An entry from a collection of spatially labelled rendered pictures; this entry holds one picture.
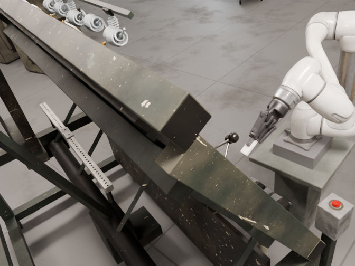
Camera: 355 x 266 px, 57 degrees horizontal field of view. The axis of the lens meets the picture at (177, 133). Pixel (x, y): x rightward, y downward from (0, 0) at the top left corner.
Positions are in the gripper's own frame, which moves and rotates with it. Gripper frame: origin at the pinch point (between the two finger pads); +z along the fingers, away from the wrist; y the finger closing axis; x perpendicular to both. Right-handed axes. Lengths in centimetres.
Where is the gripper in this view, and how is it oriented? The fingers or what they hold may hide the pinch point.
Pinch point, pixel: (249, 146)
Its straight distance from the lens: 127.2
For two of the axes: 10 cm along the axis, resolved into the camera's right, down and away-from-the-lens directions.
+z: -6.1, 8.0, -0.2
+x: -5.8, -4.2, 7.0
